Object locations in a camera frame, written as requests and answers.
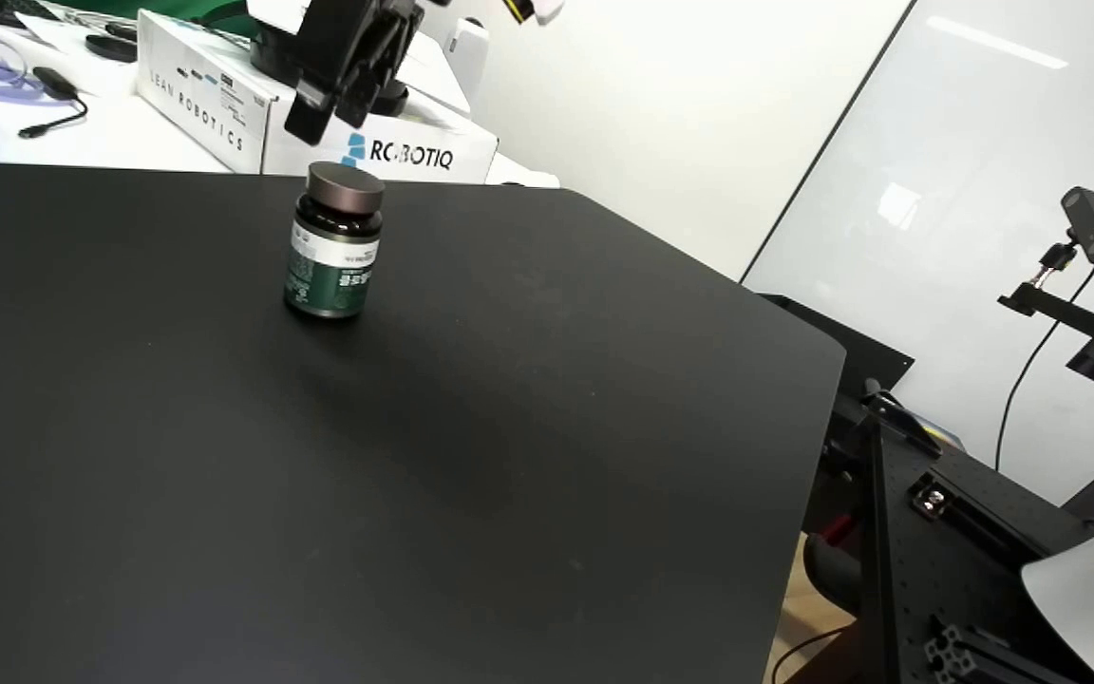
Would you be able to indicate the black aluminium frame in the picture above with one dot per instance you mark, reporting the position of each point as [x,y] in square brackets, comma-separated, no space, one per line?
[951,571]

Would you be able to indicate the white glossy partition panel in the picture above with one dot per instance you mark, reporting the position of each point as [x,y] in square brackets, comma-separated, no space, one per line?
[951,190]

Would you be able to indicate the white side table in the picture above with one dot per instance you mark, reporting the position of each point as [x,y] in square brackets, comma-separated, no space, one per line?
[103,137]

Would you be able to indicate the dark green supplement bottle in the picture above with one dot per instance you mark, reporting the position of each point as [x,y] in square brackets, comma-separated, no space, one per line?
[332,267]

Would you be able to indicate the green backdrop cloth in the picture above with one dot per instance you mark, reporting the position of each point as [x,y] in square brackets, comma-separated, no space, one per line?
[190,9]

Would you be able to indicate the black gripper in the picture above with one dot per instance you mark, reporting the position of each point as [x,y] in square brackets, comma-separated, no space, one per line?
[363,30]

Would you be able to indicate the small black flat object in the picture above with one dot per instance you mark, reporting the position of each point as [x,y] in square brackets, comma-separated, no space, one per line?
[113,46]

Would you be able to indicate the white Robotiq cardboard box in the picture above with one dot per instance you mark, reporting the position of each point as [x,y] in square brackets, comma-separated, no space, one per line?
[190,101]

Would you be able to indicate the black foam table mat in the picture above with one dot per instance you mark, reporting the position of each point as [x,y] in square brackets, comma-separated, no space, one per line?
[380,480]

